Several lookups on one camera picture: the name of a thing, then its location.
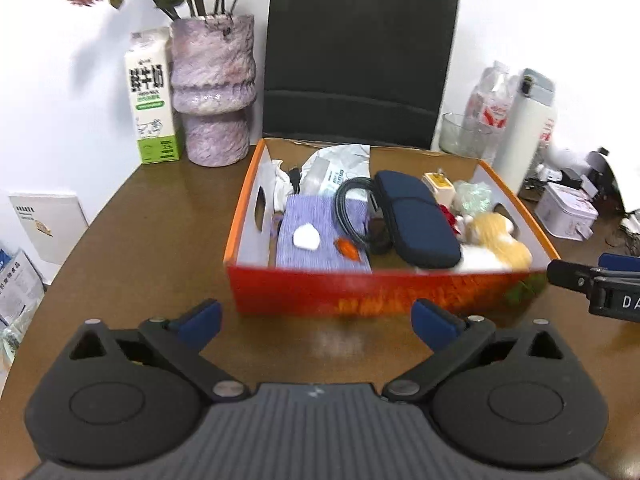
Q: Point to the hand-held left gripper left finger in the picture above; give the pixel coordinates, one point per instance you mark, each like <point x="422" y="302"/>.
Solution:
<point x="199" y="325"/>

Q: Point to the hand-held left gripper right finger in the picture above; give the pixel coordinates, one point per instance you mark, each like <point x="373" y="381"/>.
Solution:
<point x="432" y="326"/>

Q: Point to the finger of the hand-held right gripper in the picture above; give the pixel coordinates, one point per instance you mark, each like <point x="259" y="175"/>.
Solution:
<point x="570" y="274"/>
<point x="622" y="262"/>

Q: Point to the yellow white plush toy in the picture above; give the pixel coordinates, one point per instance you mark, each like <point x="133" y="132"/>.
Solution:
<point x="500" y="240"/>

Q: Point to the navy zipper pouch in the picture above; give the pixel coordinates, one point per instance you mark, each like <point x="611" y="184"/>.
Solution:
<point x="415" y="220"/>

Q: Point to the red artificial rose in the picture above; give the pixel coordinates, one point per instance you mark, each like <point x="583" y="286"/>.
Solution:
<point x="452" y="217"/>

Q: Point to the red cardboard box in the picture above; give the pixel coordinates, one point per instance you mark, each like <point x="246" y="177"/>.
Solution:
<point x="310" y="295"/>

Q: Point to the orange bead charm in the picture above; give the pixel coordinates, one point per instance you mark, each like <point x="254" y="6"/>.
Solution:
<point x="347" y="248"/>

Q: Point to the iridescent plastic bag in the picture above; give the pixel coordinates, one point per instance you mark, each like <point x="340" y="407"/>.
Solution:
<point x="472" y="197"/>

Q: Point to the yellow white charger plug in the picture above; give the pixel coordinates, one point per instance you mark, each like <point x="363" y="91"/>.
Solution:
<point x="439" y="190"/>

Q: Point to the white earbud case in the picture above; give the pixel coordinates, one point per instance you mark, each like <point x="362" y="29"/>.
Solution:
<point x="306" y="237"/>

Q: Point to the purple fabric pouch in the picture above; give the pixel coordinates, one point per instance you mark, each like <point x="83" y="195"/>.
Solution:
<point x="305" y="210"/>

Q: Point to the white plastic bag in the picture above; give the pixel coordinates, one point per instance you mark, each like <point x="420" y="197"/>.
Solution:
<point x="350" y="157"/>

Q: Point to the wooden desktop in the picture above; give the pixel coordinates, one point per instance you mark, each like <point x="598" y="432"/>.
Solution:
<point x="150" y="260"/>

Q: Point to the white power adapter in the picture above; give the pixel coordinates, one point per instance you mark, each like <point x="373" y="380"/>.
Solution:
<point x="585" y="232"/>

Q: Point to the white tin box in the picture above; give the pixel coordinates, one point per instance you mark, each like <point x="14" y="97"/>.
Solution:
<point x="565" y="207"/>

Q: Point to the white paper sheet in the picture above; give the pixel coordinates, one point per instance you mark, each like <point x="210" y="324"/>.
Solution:
<point x="627" y="185"/>

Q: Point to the black desk device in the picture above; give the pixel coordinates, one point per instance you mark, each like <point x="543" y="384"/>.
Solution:
<point x="597" y="165"/>

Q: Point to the clear water bottle red label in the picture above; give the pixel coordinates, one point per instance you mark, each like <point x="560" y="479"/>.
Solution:
<point x="547" y="132"/>
<point x="492" y="100"/>

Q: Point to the white thermos flask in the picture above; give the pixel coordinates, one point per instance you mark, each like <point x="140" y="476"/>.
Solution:
<point x="522" y="135"/>

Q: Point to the clear glass cup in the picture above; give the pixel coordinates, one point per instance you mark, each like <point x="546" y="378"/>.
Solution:
<point x="465" y="135"/>

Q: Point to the blue white booklet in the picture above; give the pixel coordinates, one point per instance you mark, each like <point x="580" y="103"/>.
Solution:
<point x="20" y="285"/>

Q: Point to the white cardboard box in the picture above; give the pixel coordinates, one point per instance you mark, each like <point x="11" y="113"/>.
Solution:
<point x="45" y="225"/>

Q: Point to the white green milk carton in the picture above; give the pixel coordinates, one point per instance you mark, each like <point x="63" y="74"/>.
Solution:
<point x="150" y="100"/>

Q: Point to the black paper bag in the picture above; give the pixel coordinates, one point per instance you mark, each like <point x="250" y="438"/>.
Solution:
<point x="360" y="50"/>

